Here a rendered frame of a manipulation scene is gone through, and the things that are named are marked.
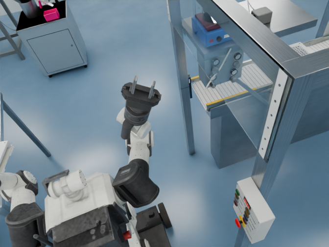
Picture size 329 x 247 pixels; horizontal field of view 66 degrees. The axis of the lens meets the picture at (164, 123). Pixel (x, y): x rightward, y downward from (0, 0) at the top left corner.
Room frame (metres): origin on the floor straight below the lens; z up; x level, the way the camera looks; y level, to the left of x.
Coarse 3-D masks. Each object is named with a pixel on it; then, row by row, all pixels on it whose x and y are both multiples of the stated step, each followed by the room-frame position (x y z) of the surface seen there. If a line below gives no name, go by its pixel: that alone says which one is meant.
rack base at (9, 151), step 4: (8, 148) 1.11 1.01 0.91; (12, 148) 1.11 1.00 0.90; (8, 152) 1.07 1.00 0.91; (4, 156) 1.05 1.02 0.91; (8, 156) 1.05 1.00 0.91; (4, 160) 1.02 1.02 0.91; (0, 164) 0.99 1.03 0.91; (4, 164) 0.99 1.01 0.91; (0, 168) 0.96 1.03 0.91; (0, 172) 0.93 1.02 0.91
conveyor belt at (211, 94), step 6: (324, 42) 1.44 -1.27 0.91; (312, 48) 1.41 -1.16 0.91; (318, 48) 1.39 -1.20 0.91; (324, 48) 1.38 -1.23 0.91; (192, 84) 1.33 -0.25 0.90; (198, 84) 1.30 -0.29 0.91; (198, 90) 1.25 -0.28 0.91; (210, 90) 1.22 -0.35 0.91; (216, 90) 1.21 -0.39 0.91; (198, 96) 1.21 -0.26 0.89; (204, 96) 1.18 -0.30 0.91; (210, 96) 1.17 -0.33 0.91; (216, 96) 1.15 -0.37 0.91; (204, 102) 1.13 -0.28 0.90
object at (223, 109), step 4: (200, 80) 1.35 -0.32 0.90; (220, 104) 1.08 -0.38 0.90; (224, 104) 1.08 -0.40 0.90; (204, 108) 1.17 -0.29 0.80; (212, 108) 1.07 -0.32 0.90; (216, 108) 1.07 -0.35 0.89; (220, 108) 1.07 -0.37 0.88; (224, 108) 1.07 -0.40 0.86; (228, 108) 1.08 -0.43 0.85; (208, 112) 1.10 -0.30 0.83; (212, 112) 1.06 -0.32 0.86; (216, 112) 1.07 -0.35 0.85; (220, 112) 1.07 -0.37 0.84; (224, 112) 1.07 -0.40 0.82; (228, 112) 1.08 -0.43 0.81; (212, 116) 1.06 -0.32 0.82; (216, 116) 1.07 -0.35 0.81
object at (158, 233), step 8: (152, 208) 0.81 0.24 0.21; (136, 216) 0.78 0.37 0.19; (144, 216) 0.76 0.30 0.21; (152, 216) 0.74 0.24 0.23; (160, 216) 0.76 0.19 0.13; (136, 224) 0.72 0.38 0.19; (144, 224) 0.70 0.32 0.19; (152, 224) 0.69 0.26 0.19; (160, 224) 0.69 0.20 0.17; (144, 232) 0.65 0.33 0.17; (152, 232) 0.64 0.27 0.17; (160, 232) 0.63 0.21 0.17; (152, 240) 0.59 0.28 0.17; (160, 240) 0.58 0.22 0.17; (168, 240) 0.59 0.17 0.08
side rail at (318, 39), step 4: (324, 36) 1.46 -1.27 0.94; (328, 36) 1.46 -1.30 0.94; (312, 40) 1.45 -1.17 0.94; (316, 40) 1.45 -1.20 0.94; (320, 40) 1.45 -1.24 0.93; (324, 40) 1.46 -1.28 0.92; (304, 44) 1.44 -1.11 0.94; (308, 44) 1.44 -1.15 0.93; (312, 44) 1.45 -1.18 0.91; (192, 80) 1.33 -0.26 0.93; (196, 80) 1.33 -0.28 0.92
